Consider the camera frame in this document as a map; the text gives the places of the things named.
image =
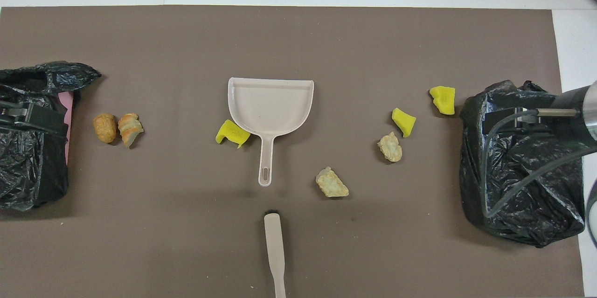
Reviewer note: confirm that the beige plastic dustpan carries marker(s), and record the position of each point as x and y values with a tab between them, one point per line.
270	102

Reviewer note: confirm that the brown round bread roll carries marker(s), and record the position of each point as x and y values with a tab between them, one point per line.
105	128

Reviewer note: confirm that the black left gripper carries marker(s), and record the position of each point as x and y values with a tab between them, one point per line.
14	112

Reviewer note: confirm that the beige brush black bristles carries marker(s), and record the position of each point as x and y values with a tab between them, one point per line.
274	242

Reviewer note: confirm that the wedge yellow sponge piece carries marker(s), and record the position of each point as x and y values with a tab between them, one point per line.
404	121

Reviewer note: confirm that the pink plastic bin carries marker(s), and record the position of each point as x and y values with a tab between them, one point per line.
66	100

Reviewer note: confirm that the brown table mat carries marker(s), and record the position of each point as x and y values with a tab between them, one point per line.
186	55

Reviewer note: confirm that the orange white striped bread piece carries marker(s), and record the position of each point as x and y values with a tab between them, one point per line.
129	129

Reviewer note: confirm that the large beige crumbly chunk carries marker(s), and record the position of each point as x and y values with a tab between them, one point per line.
331	185

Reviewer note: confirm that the small beige crumbly chunk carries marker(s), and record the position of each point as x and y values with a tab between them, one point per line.
390	148

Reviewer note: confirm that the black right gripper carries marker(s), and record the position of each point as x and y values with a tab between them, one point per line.
524	121

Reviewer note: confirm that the black trash bag liner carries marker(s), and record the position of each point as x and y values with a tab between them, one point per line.
527	204
28	172

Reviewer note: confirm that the notched yellow sponge piece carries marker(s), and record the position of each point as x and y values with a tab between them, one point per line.
444	101

